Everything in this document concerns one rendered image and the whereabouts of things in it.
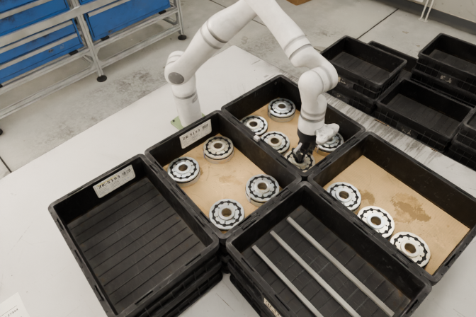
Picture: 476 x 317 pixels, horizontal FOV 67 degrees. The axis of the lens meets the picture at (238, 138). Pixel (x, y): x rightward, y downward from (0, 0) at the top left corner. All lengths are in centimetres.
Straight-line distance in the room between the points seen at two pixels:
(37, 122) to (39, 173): 140
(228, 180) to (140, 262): 35
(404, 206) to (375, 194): 9
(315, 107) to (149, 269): 62
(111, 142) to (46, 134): 131
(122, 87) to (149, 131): 147
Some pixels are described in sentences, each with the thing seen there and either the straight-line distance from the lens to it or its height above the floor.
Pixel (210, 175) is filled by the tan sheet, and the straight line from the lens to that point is 118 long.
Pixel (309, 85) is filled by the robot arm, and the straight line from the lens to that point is 95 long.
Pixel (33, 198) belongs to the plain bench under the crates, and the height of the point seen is 70.
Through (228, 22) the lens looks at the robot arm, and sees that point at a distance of 115.
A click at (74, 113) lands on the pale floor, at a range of 289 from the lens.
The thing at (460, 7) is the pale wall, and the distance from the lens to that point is 394.
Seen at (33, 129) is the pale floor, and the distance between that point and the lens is 289.
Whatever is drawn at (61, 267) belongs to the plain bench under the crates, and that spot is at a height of 70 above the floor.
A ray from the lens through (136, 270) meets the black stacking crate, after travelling 106.
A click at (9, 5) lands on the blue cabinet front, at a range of 268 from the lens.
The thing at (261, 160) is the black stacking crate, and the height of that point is 87.
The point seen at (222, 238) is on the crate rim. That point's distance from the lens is 95.
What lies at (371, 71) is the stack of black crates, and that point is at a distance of 227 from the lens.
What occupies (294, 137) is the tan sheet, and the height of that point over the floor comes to 83.
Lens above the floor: 177
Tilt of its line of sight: 47 degrees down
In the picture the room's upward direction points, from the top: 2 degrees counter-clockwise
